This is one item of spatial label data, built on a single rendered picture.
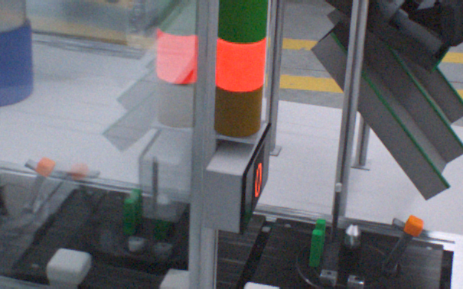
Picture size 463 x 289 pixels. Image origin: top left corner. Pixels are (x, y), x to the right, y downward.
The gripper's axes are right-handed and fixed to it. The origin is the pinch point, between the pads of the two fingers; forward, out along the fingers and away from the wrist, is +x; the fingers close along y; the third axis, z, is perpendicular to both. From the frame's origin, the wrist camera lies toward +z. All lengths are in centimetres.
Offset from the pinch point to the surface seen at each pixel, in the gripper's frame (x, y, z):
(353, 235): 2.7, 26.2, -23.6
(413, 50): 1.6, 6.0, -4.3
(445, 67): 117, -287, -78
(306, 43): 179, -271, -64
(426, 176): 2.1, 3.6, -23.3
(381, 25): 5.6, 7.0, -0.5
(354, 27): 8.0, 10.4, -0.1
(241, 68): 0, 51, 4
